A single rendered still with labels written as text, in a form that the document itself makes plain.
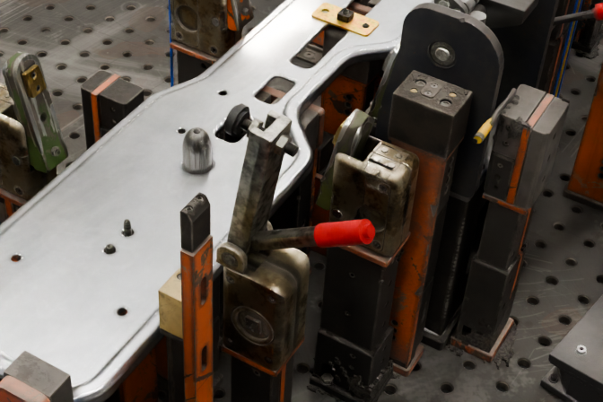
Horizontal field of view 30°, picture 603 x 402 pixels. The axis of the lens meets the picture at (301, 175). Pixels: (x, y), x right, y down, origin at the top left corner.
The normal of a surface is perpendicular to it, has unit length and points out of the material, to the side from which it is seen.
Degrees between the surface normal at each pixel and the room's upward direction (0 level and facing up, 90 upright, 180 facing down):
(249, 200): 90
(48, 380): 0
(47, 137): 78
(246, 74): 0
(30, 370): 0
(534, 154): 90
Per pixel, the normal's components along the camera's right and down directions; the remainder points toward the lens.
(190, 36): -0.50, 0.55
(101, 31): 0.05, -0.75
